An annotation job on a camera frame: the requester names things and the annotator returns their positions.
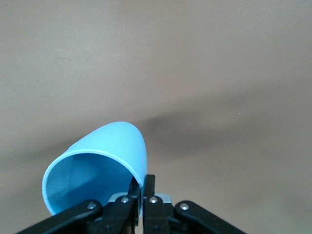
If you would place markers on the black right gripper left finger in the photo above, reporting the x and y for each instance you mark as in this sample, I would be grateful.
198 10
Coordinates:
73 217

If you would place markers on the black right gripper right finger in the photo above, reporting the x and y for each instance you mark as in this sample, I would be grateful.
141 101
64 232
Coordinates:
158 219

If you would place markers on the blue plastic cup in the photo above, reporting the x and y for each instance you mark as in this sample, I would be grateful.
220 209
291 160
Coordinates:
117 141

